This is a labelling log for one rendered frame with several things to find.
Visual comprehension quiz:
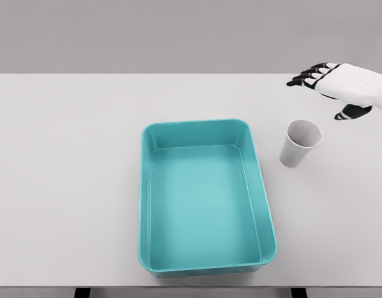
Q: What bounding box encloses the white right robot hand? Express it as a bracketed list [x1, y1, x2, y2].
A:
[286, 61, 382, 122]

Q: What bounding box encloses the white paper cup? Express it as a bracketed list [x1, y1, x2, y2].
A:
[279, 119, 323, 169]

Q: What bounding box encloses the teal rectangular basket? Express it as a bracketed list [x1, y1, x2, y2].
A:
[137, 117, 278, 279]

